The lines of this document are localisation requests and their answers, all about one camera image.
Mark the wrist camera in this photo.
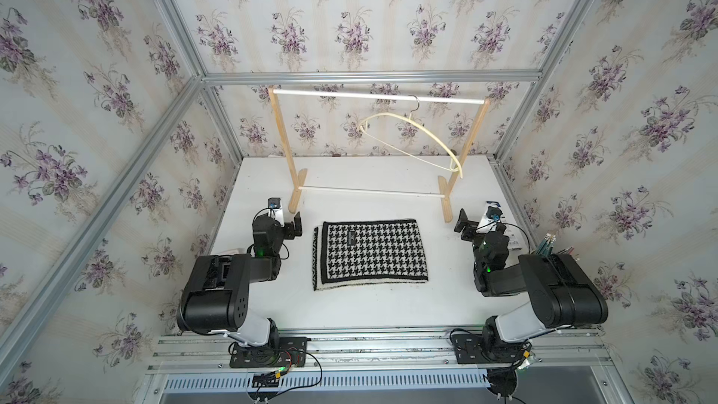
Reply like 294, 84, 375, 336
267, 198, 284, 226
484, 201, 503, 222

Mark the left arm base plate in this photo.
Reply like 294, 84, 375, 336
228, 337, 310, 368

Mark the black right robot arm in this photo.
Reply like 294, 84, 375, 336
454, 206, 609, 357

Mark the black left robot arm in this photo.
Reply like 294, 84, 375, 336
176, 209, 303, 349

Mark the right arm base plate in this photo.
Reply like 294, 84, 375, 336
449, 331, 533, 367

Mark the wooden clothes rack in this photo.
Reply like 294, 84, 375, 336
267, 86, 492, 224

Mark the black white houndstooth scarf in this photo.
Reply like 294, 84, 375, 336
312, 219, 428, 292

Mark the white blue flat box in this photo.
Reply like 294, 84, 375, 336
505, 226, 527, 253

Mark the yellow pencil cup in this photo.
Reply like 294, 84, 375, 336
532, 233, 576, 258

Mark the cream plastic clothes hanger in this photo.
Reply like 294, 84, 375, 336
356, 94, 469, 179

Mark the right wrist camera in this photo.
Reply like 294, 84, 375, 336
484, 201, 503, 222

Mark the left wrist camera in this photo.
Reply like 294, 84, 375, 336
267, 198, 284, 226

